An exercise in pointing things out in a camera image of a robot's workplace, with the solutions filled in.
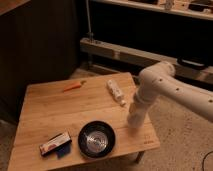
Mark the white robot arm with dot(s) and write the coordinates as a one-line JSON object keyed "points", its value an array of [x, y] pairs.
{"points": [[158, 79]]}

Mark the orange toy carrot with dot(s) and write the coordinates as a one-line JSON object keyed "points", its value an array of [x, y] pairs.
{"points": [[74, 85]]}

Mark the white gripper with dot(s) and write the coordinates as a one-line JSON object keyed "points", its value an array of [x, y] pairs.
{"points": [[136, 115]]}

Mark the black bowl with metal inside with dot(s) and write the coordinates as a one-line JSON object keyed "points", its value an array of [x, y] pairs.
{"points": [[96, 139]]}

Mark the black handle on shelf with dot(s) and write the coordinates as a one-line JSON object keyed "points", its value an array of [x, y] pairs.
{"points": [[190, 64]]}

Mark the blue sponge block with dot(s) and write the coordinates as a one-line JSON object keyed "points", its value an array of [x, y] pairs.
{"points": [[62, 151]]}

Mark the small printed cardboard box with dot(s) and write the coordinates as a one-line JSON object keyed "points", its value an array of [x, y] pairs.
{"points": [[54, 143]]}

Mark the vertical metal pole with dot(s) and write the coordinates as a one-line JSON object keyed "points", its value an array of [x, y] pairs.
{"points": [[90, 33]]}

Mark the wooden folding table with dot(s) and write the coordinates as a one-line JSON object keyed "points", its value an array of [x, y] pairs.
{"points": [[49, 110]]}

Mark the white tube bottle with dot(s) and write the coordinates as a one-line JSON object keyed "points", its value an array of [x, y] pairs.
{"points": [[116, 92]]}

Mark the metal shelf rail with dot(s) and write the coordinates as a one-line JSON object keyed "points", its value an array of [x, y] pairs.
{"points": [[142, 58]]}

